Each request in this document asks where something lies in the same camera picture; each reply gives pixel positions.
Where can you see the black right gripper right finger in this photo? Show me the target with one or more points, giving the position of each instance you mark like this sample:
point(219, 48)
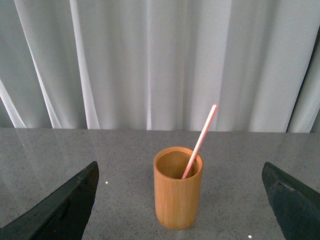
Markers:
point(295, 205)

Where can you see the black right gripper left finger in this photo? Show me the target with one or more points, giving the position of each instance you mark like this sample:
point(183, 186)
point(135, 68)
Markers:
point(63, 215)

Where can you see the bamboo chopstick holder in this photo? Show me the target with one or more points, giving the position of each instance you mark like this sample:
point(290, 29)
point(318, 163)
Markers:
point(176, 199)

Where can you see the white pleated curtain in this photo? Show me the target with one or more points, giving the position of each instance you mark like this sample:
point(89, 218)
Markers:
point(160, 64)

